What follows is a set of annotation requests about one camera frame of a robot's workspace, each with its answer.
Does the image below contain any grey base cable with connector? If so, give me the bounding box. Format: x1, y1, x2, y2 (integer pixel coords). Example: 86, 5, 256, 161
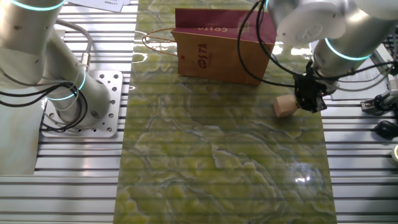
55, 19, 94, 74

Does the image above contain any Costa kraft maroon paper bag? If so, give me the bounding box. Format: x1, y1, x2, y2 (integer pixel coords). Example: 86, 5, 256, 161
142, 7, 279, 86

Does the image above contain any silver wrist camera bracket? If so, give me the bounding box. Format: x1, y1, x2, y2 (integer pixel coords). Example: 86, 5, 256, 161
369, 43, 393, 70

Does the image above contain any small wooden cube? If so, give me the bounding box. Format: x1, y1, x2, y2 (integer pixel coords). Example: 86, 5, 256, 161
272, 93, 300, 119

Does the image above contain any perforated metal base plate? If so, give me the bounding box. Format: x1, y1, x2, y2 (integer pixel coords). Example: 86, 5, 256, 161
41, 70, 124, 138

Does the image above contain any titled instruction paper sheet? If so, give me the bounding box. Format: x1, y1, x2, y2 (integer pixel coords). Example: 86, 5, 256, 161
67, 0, 125, 13

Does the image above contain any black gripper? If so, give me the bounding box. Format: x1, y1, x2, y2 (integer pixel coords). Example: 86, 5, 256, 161
293, 60, 329, 114

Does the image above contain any green marble pattern mat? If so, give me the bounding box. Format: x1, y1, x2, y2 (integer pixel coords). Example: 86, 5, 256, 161
112, 0, 338, 224

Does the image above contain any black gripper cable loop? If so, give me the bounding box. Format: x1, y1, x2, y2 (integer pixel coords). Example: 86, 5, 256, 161
236, 0, 398, 88

